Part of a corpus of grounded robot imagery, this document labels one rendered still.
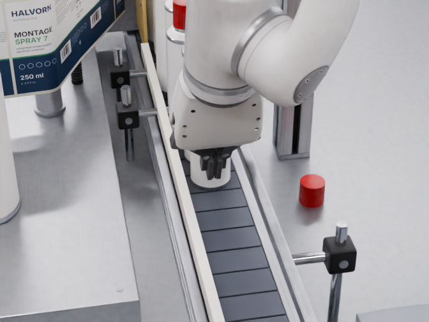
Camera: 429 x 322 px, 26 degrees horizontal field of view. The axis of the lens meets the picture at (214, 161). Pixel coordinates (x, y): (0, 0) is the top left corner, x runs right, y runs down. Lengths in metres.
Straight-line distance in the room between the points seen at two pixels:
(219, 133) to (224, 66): 0.15
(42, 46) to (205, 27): 0.44
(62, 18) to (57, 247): 0.36
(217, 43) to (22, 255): 0.37
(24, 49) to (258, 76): 0.49
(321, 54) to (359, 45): 0.77
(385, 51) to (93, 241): 0.71
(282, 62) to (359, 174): 0.47
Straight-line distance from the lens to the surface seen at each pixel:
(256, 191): 1.04
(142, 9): 1.43
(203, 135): 1.04
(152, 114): 1.28
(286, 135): 1.30
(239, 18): 0.87
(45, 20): 1.27
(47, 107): 1.34
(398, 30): 1.69
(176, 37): 1.18
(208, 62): 0.93
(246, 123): 1.04
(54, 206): 1.17
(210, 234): 1.11
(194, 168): 1.17
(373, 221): 1.23
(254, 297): 1.03
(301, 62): 0.86
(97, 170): 1.22
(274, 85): 0.87
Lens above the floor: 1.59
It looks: 35 degrees down
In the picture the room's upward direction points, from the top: straight up
